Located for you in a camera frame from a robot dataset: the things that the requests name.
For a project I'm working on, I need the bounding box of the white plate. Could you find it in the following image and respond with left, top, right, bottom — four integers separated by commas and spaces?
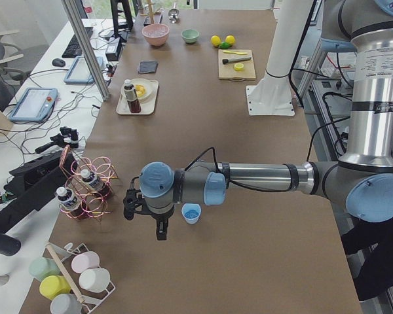
121, 78, 155, 101

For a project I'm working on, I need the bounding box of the dark drink bottle on tray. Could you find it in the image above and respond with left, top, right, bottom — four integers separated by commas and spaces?
123, 79, 141, 114

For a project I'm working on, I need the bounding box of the wooden rack handle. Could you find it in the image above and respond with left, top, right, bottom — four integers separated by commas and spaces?
45, 243, 85, 304

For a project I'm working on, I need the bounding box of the black keyboard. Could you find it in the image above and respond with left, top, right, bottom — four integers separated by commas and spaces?
62, 26, 93, 58

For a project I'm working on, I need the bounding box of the light blue plastic cup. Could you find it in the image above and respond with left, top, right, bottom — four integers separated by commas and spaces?
181, 203, 202, 224

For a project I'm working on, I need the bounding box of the teach pendant far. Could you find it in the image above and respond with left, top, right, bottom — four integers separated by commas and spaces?
64, 56, 94, 85

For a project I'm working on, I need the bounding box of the grey folded cloth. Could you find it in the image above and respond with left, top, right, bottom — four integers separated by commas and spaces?
138, 60, 159, 74

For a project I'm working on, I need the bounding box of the lemon half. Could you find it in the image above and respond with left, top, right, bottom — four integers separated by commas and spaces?
233, 63, 244, 71

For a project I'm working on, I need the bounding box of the white wire cup rack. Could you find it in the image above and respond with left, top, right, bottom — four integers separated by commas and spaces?
40, 243, 115, 313

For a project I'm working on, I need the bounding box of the copper wire bottle rack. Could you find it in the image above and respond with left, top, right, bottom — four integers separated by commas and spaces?
56, 145, 118, 221

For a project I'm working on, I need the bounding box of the bottle in rack lower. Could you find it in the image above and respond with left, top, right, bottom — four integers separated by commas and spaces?
56, 186, 88, 220

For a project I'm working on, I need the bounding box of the aluminium frame post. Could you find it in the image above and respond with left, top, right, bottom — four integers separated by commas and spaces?
62, 0, 110, 101

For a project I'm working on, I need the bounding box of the black equipment case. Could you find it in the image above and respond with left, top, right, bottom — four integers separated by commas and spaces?
0, 151, 76, 234

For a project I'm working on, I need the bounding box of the black power adapter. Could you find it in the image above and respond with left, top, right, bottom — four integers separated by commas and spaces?
105, 37, 123, 61

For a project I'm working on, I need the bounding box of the pink bowl with ice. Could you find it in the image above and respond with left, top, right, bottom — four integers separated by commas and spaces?
141, 24, 170, 46

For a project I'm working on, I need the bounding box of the green ceramic bowl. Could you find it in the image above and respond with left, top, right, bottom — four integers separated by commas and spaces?
181, 29, 200, 44

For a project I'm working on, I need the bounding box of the yellow cup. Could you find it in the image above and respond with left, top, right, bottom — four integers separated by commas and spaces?
39, 275, 71, 300

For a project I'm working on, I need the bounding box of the beige serving tray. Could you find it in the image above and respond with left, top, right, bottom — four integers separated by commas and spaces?
116, 80, 159, 115

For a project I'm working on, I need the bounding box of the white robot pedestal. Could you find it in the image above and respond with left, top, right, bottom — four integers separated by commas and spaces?
246, 0, 315, 116

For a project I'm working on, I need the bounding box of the wooden cutting board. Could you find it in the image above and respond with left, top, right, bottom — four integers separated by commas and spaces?
218, 50, 256, 80

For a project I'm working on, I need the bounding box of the grey cup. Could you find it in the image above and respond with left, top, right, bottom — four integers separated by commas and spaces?
50, 294, 82, 314

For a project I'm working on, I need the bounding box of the bottle in rack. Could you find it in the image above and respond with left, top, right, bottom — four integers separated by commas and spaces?
81, 169, 112, 199
56, 186, 88, 220

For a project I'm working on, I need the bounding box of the teach pendant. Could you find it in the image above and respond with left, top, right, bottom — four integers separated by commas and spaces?
9, 88, 58, 123
64, 56, 94, 85

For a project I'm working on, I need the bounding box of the steel cylinder black tip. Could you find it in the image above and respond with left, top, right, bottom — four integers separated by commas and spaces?
222, 56, 252, 65

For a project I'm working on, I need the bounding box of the teach pendant near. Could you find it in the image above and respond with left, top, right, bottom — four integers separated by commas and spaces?
9, 88, 58, 123

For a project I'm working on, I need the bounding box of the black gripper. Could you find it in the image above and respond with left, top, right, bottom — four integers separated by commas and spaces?
123, 188, 174, 241

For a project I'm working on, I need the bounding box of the wooden mug tree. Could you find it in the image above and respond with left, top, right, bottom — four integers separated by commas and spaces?
141, 0, 164, 26

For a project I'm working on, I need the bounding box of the white cup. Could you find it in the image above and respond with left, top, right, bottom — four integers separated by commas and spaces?
79, 268, 111, 293

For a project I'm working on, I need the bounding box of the yellow plastic knife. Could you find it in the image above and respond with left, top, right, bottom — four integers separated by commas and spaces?
223, 50, 248, 56

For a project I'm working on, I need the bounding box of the green lime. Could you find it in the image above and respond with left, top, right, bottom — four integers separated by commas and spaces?
219, 42, 231, 50

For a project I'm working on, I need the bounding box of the yellow lemon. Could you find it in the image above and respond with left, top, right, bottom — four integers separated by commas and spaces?
210, 35, 222, 47
225, 35, 236, 46

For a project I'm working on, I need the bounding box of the pink cup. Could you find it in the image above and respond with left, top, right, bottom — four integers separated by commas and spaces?
71, 251, 100, 273

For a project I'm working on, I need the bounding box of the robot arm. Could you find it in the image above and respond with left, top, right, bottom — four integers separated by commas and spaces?
124, 1, 393, 240

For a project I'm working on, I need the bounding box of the bottle in rack upper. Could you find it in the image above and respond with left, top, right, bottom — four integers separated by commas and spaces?
81, 169, 112, 199

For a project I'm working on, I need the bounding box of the black computer mouse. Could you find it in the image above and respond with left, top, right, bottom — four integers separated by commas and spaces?
52, 58, 66, 67

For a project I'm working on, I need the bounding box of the green cup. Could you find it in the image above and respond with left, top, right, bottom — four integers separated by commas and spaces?
28, 257, 60, 282

